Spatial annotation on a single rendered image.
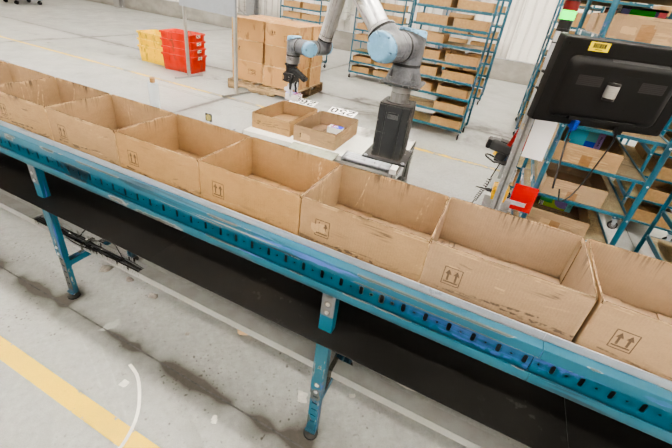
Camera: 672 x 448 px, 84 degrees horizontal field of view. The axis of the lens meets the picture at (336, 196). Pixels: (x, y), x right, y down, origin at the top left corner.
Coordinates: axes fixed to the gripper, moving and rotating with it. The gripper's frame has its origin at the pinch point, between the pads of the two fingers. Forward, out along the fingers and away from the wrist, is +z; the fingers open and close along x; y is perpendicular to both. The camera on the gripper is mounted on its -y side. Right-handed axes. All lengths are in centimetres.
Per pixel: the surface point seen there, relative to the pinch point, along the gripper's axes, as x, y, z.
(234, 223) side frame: 138, -65, 1
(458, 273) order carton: 130, -133, -6
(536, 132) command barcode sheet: 40, -144, -24
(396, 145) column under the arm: 17, -81, 8
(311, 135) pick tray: 28.2, -31.4, 12.2
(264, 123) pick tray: 27.9, 3.0, 13.8
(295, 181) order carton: 103, -66, 1
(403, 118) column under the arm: 17, -81, -8
